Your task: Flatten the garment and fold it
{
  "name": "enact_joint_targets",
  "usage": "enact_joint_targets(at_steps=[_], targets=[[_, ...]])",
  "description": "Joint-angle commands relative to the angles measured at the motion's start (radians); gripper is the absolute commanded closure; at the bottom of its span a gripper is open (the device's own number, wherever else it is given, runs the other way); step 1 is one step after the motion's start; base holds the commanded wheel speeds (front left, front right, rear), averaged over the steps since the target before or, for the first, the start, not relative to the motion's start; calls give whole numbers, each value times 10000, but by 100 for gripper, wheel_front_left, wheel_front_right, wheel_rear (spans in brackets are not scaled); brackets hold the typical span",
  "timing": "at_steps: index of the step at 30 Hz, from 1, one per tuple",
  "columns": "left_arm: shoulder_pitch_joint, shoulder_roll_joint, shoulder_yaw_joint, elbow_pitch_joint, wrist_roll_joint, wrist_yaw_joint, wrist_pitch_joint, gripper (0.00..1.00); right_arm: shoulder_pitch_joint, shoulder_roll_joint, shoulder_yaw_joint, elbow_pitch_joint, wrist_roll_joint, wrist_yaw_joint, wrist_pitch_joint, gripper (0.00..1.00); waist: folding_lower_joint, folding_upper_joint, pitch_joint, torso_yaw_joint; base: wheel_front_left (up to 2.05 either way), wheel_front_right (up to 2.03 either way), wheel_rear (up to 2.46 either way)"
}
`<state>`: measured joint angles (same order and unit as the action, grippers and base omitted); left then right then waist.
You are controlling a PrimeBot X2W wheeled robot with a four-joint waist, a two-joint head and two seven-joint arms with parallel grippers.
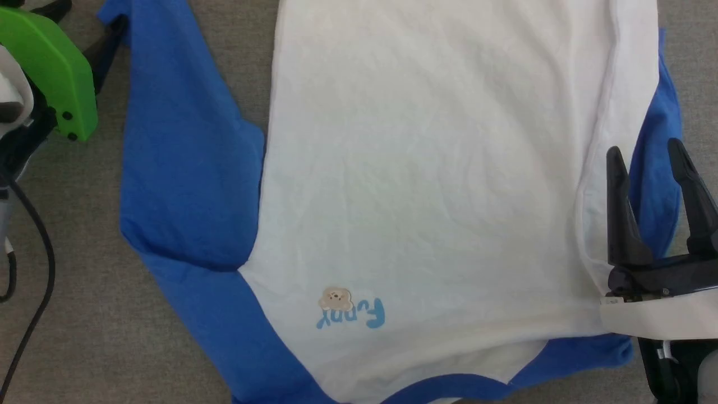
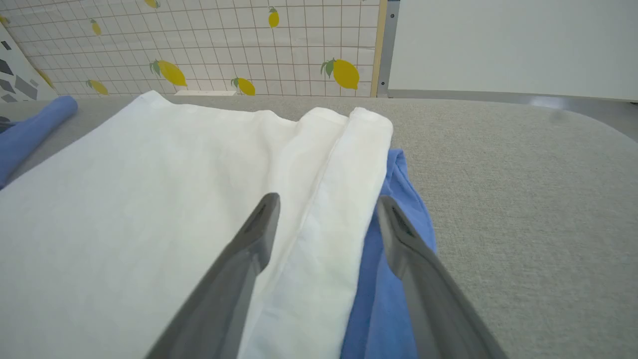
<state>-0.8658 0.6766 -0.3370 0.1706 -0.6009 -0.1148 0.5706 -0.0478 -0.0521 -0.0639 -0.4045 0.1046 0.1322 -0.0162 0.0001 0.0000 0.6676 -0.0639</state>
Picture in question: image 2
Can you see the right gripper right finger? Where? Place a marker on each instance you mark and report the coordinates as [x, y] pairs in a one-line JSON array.
[[433, 299]]

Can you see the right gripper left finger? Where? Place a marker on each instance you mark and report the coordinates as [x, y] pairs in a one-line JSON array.
[[234, 289]]

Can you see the white shirt with blue sleeves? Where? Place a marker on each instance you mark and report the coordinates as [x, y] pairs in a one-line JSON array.
[[149, 214]]

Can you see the grey fabric table cover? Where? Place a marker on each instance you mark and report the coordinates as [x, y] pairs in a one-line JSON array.
[[523, 224]]

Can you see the white panel with grey shapes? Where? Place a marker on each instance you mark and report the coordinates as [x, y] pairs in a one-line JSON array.
[[20, 75]]

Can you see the lemon print panel wooden frame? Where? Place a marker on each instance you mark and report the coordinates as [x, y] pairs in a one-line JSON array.
[[224, 45]]

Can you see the grey metal post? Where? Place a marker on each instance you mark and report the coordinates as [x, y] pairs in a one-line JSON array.
[[389, 45]]

